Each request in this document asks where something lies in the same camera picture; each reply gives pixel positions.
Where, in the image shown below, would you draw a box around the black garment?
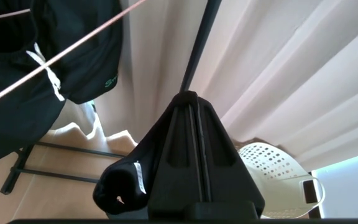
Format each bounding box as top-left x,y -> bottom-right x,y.
92,90 -> 200,216

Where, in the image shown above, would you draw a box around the white laundry basket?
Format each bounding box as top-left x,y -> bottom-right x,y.
237,142 -> 326,219

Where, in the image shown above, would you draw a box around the black clothes rack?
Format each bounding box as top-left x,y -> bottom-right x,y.
0,0 -> 223,196

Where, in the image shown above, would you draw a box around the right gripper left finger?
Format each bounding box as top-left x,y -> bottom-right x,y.
147,104 -> 204,219

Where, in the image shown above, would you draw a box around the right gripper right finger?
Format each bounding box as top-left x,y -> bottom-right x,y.
196,100 -> 266,218

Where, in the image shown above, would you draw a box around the black shorts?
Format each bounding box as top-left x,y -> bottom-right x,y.
0,0 -> 124,169

